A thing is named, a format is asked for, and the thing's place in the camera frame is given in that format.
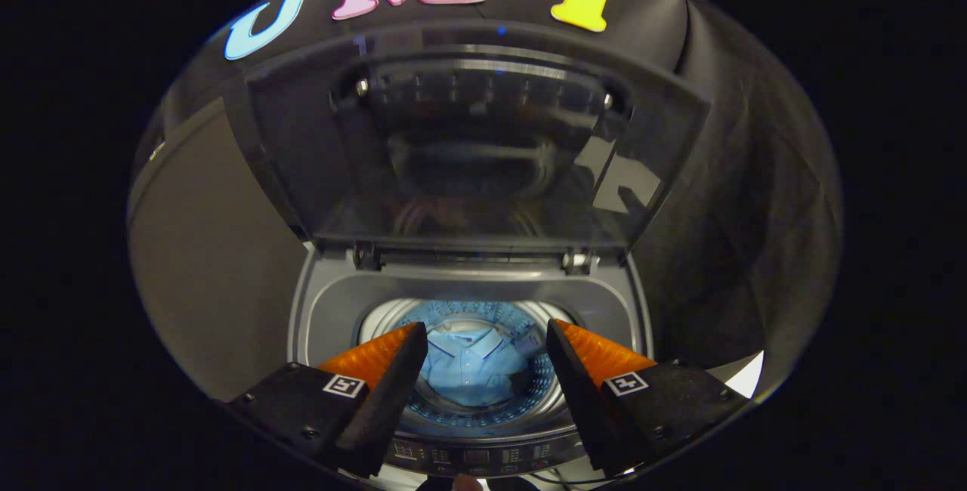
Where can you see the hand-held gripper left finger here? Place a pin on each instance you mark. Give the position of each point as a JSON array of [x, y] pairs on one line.
[[393, 400]]

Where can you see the dark glass washing machine lid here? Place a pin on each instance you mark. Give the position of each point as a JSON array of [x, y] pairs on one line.
[[468, 159]]

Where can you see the light blue polo shirt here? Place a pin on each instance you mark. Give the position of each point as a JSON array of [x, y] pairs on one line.
[[472, 366]]

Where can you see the black backdrop cloth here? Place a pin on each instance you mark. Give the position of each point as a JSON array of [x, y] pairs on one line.
[[755, 211]]

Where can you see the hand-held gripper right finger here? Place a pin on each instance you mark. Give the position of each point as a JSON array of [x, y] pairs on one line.
[[578, 400]]

